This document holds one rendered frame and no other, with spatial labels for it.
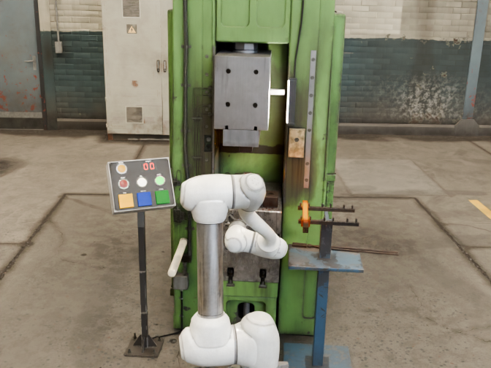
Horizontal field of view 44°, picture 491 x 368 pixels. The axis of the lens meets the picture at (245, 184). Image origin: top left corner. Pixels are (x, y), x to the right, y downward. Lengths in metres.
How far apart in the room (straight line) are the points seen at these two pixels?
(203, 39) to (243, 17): 0.25
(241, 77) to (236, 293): 1.27
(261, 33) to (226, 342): 1.75
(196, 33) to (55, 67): 6.29
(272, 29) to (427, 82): 6.55
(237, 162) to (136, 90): 4.99
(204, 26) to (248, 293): 1.55
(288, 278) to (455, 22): 6.68
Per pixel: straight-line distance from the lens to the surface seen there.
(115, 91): 8.83
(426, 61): 9.76
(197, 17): 3.46
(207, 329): 2.39
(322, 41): 3.46
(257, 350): 2.45
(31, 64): 9.73
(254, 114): 3.35
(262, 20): 3.44
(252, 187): 2.23
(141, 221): 3.51
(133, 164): 3.38
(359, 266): 3.33
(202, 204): 2.24
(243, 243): 2.77
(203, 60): 3.48
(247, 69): 3.32
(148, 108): 8.79
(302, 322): 3.98
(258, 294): 3.66
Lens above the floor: 2.10
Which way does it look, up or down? 18 degrees down
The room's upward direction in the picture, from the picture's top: 1 degrees clockwise
